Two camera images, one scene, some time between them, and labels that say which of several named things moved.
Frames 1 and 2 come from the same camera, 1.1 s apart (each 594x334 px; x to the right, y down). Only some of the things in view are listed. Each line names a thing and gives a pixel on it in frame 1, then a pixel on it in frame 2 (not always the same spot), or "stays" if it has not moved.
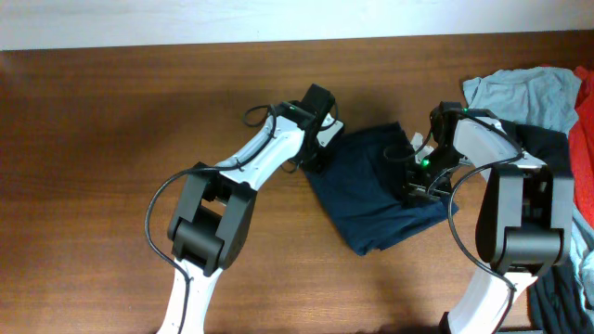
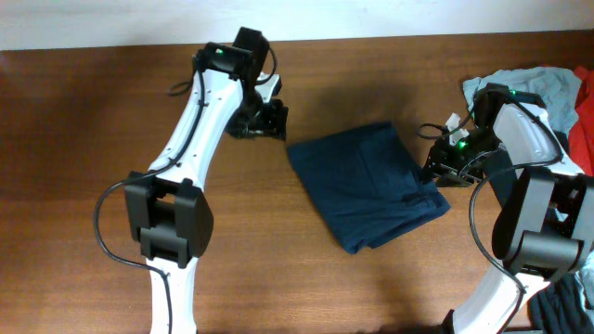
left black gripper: (321, 162) → (274, 125)
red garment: (581, 147) stays
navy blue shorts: (361, 179) stays
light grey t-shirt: (545, 96) stays
